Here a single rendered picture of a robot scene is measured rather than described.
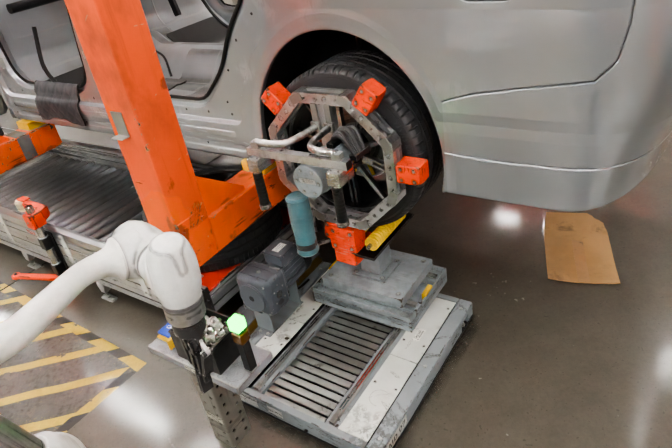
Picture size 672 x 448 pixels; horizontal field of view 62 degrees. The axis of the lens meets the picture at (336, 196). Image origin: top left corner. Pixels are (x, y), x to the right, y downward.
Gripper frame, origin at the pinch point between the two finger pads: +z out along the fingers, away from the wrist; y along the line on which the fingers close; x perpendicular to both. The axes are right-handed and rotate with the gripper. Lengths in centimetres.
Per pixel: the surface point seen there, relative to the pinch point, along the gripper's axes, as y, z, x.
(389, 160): -14, -20, 89
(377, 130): -18, -30, 87
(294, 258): -61, 38, 79
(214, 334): -29.9, 18.4, 19.5
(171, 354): -47, 31, 11
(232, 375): -21.4, 29.5, 18.0
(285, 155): -39, -24, 64
